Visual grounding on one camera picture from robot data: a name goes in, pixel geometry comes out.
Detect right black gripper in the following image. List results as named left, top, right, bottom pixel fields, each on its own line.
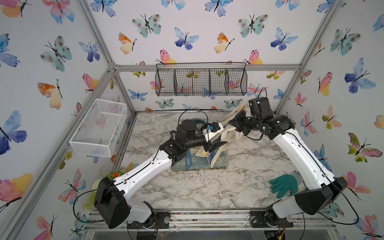
left=227, top=110, right=264, bottom=137

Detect cream bag starry night print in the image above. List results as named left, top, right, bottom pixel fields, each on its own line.
left=192, top=103, right=249, bottom=170

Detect cream bag blue floral pattern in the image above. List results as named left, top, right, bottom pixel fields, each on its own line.
left=171, top=117, right=229, bottom=172

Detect cream bag green handles floral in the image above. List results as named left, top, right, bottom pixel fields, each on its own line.
left=192, top=118, right=207, bottom=125

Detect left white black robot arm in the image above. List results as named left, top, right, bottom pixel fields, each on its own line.
left=94, top=119, right=227, bottom=229

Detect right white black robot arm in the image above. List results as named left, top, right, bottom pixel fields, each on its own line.
left=229, top=97, right=348, bottom=226

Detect green rubber glove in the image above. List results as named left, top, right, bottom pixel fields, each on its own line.
left=269, top=174, right=299, bottom=199

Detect wooden comb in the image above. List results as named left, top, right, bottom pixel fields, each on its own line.
left=124, top=163, right=139, bottom=174

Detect potted plant orange flowers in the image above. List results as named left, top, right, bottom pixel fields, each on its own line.
left=82, top=167, right=125, bottom=211

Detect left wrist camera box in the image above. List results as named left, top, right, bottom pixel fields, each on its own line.
left=202, top=122, right=224, bottom=142

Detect black wire wall basket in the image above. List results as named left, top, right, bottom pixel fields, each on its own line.
left=151, top=62, right=248, bottom=99

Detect white mesh wall basket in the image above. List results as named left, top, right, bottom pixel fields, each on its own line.
left=69, top=99, right=127, bottom=157

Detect aluminium front rail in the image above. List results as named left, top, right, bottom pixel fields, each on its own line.
left=85, top=208, right=337, bottom=233

